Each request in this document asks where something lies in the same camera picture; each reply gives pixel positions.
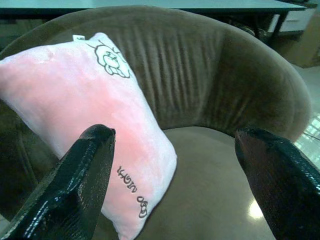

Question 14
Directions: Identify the pink plush pillow with embroidery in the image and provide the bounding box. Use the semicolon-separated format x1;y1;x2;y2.
0;32;179;240

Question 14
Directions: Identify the glass-top table with black legs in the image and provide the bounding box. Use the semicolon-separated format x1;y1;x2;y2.
0;0;308;41

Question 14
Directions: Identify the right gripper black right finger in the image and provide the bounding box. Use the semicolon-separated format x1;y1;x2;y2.
234;126;320;240

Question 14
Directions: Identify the white cabinet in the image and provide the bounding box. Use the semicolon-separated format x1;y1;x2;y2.
267;7;317;33

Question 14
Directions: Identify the brown velvet tub sofa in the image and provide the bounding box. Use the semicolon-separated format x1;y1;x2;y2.
0;4;313;240

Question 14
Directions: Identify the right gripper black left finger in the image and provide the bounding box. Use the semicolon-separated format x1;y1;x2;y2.
0;123;117;240

